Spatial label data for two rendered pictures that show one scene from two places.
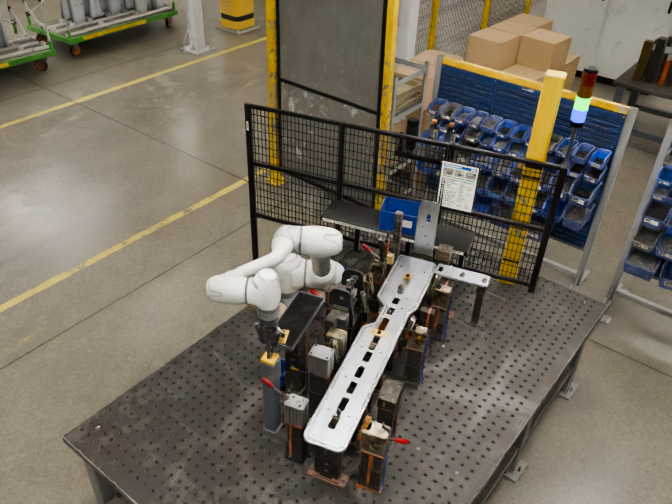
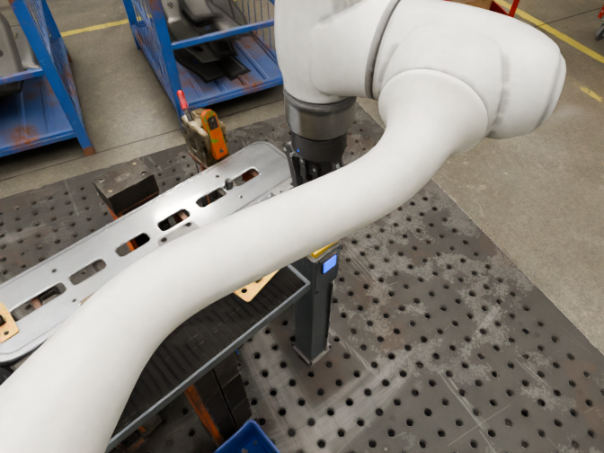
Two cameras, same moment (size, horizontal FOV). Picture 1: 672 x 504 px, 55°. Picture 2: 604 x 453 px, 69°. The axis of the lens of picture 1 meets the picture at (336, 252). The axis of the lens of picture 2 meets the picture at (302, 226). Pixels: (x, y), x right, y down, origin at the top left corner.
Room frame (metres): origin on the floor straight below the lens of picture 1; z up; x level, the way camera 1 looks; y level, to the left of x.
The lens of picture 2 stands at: (2.36, 0.45, 1.75)
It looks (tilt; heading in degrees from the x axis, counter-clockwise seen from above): 51 degrees down; 207
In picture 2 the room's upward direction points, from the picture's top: straight up
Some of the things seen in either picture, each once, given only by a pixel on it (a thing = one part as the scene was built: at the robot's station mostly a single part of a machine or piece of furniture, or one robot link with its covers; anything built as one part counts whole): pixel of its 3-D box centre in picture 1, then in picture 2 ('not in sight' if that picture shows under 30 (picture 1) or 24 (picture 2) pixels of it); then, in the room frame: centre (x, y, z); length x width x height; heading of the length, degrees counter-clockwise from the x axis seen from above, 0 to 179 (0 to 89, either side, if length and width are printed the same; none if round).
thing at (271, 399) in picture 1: (271, 394); (313, 303); (1.93, 0.26, 0.92); 0.08 x 0.08 x 0.44; 69
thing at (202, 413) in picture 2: (295, 355); (212, 386); (2.18, 0.17, 0.92); 0.10 x 0.08 x 0.45; 159
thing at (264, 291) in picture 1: (264, 288); (334, 20); (1.94, 0.27, 1.53); 0.13 x 0.11 x 0.16; 88
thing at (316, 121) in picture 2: (268, 309); (320, 103); (1.94, 0.26, 1.42); 0.09 x 0.09 x 0.06
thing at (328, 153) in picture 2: (268, 323); (318, 149); (1.94, 0.26, 1.35); 0.08 x 0.07 x 0.09; 69
